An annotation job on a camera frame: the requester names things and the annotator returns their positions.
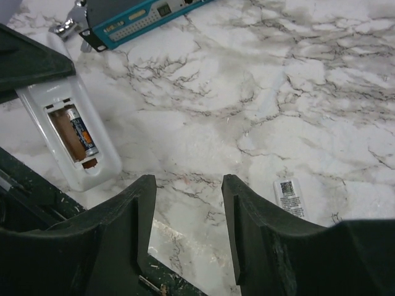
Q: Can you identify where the white remote control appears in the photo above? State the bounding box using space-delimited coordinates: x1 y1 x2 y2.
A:
14 32 123 192

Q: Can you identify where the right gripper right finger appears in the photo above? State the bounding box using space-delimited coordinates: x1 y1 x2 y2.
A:
222 175 394 295

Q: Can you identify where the white battery cover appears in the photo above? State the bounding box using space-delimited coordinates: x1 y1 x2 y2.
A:
273 178 309 221

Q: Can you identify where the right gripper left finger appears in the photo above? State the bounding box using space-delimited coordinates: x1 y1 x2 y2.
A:
1 175 156 295

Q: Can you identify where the silver metal bracket clamp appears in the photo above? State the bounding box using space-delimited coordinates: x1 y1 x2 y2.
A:
49 0 88 41

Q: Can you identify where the dark grey network switch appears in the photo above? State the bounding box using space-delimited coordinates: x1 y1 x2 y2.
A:
79 0 206 52

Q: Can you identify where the small grey battery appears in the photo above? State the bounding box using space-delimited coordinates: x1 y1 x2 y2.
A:
65 105 99 157

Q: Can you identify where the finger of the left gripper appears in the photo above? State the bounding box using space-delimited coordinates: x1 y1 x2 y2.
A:
1 24 76 104

